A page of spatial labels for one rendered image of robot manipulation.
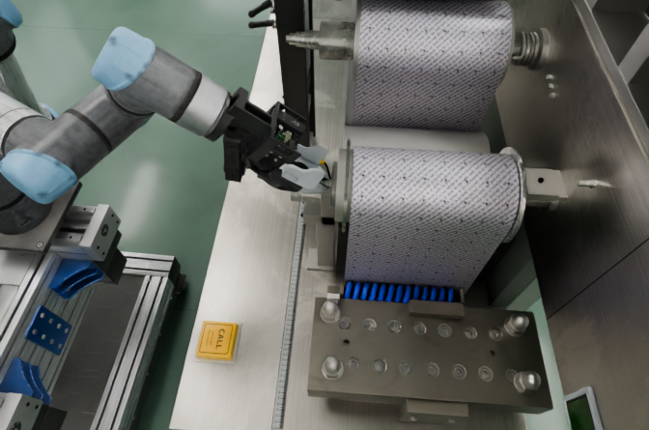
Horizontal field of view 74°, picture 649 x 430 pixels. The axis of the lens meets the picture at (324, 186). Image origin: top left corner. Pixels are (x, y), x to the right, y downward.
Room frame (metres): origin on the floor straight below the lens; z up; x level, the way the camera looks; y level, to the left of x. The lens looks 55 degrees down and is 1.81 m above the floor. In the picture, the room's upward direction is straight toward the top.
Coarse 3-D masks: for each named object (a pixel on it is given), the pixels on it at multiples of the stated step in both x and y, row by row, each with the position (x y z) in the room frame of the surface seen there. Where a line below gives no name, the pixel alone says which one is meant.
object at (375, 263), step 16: (352, 256) 0.33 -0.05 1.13; (368, 256) 0.33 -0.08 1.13; (384, 256) 0.33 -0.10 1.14; (400, 256) 0.33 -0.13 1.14; (416, 256) 0.33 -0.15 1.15; (432, 256) 0.32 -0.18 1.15; (448, 256) 0.32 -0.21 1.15; (464, 256) 0.32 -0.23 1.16; (480, 256) 0.32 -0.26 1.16; (352, 272) 0.33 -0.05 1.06; (368, 272) 0.33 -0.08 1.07; (384, 272) 0.33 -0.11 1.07; (400, 272) 0.33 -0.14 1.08; (416, 272) 0.33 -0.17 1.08; (432, 272) 0.32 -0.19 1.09; (448, 272) 0.32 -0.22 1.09; (464, 272) 0.32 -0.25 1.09; (448, 288) 0.32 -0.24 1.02; (464, 288) 0.32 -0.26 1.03
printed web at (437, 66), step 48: (384, 0) 0.65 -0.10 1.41; (432, 0) 0.65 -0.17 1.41; (480, 0) 0.66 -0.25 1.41; (384, 48) 0.58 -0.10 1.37; (432, 48) 0.57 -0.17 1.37; (480, 48) 0.57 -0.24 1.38; (384, 96) 0.57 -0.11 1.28; (432, 96) 0.56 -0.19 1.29; (480, 96) 0.56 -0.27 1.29; (384, 192) 0.35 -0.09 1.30; (432, 192) 0.35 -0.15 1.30; (480, 192) 0.35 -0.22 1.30; (384, 240) 0.33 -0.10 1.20; (432, 240) 0.33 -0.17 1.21; (480, 240) 0.32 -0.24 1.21
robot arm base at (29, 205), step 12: (12, 204) 0.58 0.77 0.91; (24, 204) 0.60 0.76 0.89; (36, 204) 0.61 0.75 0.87; (48, 204) 0.63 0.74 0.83; (0, 216) 0.56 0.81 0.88; (12, 216) 0.57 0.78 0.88; (24, 216) 0.58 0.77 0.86; (36, 216) 0.59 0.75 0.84; (0, 228) 0.55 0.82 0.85; (12, 228) 0.55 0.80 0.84; (24, 228) 0.56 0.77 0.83
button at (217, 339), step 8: (208, 328) 0.28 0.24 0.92; (216, 328) 0.28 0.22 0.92; (224, 328) 0.28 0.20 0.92; (232, 328) 0.28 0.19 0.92; (200, 336) 0.26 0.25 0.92; (208, 336) 0.26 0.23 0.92; (216, 336) 0.26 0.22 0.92; (224, 336) 0.26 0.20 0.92; (232, 336) 0.26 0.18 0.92; (200, 344) 0.24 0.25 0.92; (208, 344) 0.24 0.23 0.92; (216, 344) 0.24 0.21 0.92; (224, 344) 0.24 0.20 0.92; (232, 344) 0.24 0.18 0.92; (200, 352) 0.23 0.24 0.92; (208, 352) 0.23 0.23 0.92; (216, 352) 0.23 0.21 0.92; (224, 352) 0.23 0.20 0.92; (232, 352) 0.23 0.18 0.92
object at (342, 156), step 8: (344, 152) 0.42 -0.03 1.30; (352, 152) 0.42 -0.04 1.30; (344, 160) 0.40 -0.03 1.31; (352, 160) 0.40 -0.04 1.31; (344, 168) 0.39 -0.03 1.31; (352, 168) 0.39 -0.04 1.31; (344, 176) 0.38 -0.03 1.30; (352, 176) 0.38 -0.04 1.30; (336, 184) 0.37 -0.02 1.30; (344, 184) 0.37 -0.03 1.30; (352, 184) 0.37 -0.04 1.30; (336, 192) 0.36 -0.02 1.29; (336, 200) 0.35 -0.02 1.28; (336, 208) 0.34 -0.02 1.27; (336, 216) 0.34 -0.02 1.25
